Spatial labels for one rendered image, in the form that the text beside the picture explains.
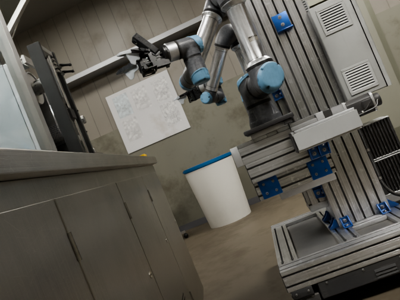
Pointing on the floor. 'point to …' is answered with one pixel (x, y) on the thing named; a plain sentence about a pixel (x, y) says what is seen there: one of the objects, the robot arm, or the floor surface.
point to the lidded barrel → (218, 190)
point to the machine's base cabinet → (93, 239)
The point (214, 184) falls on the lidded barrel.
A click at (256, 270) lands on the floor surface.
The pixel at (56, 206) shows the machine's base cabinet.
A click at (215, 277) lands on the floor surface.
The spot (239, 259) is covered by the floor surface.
